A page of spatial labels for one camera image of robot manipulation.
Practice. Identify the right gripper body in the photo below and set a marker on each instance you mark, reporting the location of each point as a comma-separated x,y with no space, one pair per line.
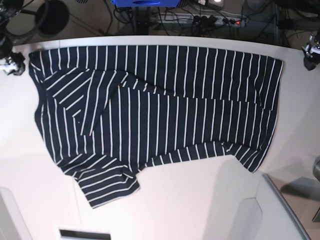
6,47

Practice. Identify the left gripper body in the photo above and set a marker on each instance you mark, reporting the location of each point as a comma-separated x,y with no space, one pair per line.
312,47

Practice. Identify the navy white striped t-shirt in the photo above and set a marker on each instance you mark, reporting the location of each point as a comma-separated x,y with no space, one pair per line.
107,112

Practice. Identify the black round stand base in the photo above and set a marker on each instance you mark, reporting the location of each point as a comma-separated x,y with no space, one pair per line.
56,19

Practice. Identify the blue box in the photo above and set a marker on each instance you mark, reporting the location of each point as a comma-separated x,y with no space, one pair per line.
145,3

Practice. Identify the white power strip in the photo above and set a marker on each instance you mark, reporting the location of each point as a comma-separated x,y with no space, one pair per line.
210,20

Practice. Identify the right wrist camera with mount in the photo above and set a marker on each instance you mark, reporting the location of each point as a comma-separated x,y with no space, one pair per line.
9,66

